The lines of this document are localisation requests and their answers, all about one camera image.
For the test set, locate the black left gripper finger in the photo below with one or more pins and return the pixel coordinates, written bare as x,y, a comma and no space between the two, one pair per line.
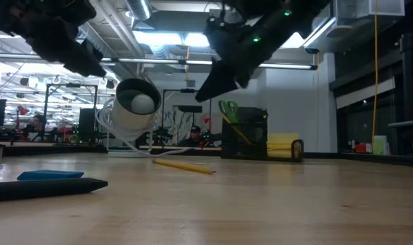
70,51

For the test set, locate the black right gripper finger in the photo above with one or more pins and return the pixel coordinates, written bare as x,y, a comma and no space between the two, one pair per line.
244,79
216,81

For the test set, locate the yellow pencil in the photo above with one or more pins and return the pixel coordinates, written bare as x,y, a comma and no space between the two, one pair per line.
238,131
184,166

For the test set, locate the yellow sticky note pad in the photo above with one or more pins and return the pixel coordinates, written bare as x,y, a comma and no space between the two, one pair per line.
282,144

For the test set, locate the blue eraser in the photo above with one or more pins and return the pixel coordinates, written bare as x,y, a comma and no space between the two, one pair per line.
49,175

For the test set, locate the black pen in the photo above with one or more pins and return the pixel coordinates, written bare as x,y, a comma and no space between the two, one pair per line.
39,188

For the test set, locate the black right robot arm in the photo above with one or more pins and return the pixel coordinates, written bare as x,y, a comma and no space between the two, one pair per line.
294,20

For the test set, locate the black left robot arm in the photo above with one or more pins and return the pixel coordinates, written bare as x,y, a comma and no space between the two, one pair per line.
2,13

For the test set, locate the black mesh desk organizer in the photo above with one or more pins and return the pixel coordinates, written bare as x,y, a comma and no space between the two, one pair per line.
247,136

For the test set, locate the linear ceiling light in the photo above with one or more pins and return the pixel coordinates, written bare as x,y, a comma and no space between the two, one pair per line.
213,63

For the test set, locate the person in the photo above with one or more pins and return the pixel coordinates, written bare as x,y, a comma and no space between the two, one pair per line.
194,134
37,124

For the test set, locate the black upright panel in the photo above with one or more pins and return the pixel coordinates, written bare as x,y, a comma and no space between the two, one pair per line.
87,122

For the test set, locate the white round cup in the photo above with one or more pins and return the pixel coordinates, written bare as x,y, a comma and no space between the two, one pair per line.
128,119

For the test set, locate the red box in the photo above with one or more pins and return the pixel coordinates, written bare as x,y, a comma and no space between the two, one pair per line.
361,148

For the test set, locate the white green box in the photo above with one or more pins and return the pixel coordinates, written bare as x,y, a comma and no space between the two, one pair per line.
380,145

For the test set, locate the black robot station frame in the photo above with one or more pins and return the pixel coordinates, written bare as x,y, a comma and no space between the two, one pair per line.
187,90
71,85

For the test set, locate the silver ventilation duct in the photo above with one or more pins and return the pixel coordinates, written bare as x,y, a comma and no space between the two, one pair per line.
139,8

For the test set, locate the black aluminium table frame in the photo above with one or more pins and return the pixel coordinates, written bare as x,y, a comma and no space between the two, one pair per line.
56,149

